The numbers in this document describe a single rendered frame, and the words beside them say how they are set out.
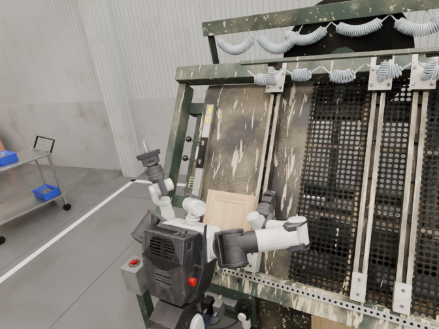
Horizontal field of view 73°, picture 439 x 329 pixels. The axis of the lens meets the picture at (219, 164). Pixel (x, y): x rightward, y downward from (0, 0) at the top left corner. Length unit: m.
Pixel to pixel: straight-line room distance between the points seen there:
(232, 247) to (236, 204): 0.60
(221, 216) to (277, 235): 0.64
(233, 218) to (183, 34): 3.20
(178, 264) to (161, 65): 3.83
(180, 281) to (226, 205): 0.70
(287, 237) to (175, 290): 0.48
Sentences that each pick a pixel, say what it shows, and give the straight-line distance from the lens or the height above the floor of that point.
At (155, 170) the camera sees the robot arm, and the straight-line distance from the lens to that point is 1.55.
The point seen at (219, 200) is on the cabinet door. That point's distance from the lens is 1.82.
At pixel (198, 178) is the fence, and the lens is 1.88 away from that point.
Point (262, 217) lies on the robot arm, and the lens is 1.50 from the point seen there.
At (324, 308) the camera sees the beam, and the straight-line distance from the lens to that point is 1.66.
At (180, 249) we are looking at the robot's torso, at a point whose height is 1.38.
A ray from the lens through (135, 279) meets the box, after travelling 1.88.
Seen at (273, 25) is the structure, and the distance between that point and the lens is 2.26.
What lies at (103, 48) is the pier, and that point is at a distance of 4.98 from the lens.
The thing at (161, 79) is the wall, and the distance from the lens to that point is 4.77.
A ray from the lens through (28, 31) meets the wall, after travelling 6.40.
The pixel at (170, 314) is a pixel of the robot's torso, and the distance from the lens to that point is 1.37.
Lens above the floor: 2.09
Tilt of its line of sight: 23 degrees down
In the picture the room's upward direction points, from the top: 7 degrees counter-clockwise
